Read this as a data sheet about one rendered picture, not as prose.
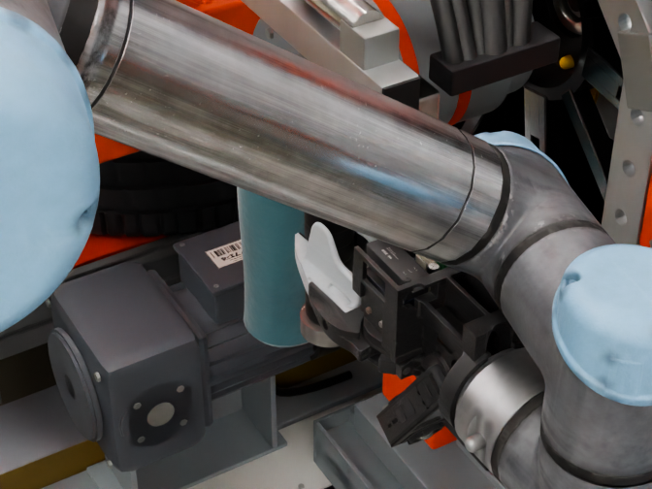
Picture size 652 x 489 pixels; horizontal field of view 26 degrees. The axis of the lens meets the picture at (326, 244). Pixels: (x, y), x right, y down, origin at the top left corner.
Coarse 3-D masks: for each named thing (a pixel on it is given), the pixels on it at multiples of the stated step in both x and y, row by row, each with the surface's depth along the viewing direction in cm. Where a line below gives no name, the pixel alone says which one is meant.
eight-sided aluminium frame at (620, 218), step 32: (608, 0) 98; (640, 0) 96; (640, 32) 96; (640, 64) 97; (640, 96) 98; (640, 128) 100; (640, 160) 101; (608, 192) 106; (640, 192) 102; (608, 224) 107; (640, 224) 104
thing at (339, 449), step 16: (336, 416) 182; (352, 416) 182; (320, 432) 180; (336, 432) 182; (352, 432) 182; (320, 448) 181; (336, 448) 177; (352, 448) 180; (368, 448) 180; (320, 464) 183; (336, 464) 178; (352, 464) 175; (368, 464) 178; (336, 480) 180; (352, 480) 175; (368, 480) 175; (384, 480) 175
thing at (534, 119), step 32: (544, 0) 130; (608, 32) 119; (576, 64) 128; (608, 64) 118; (512, 96) 150; (544, 96) 127; (576, 96) 124; (608, 96) 119; (480, 128) 140; (512, 128) 148; (544, 128) 129; (576, 128) 125; (576, 160) 147; (608, 160) 124; (576, 192) 144
